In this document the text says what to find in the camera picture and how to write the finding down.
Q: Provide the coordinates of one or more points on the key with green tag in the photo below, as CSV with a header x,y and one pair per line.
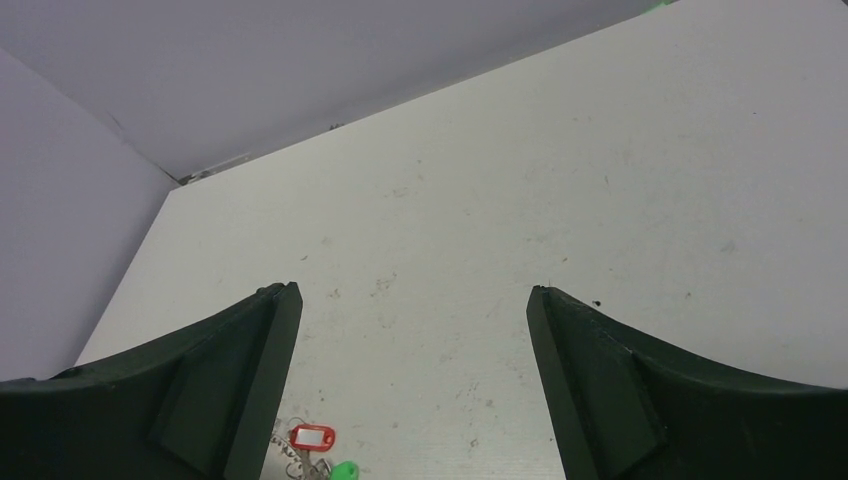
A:
x,y
347,470

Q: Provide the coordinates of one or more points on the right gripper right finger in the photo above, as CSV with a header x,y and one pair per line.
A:
x,y
626,405

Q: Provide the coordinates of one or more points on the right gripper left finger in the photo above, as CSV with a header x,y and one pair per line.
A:
x,y
197,403

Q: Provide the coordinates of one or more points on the key with red tag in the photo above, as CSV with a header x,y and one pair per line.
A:
x,y
312,437

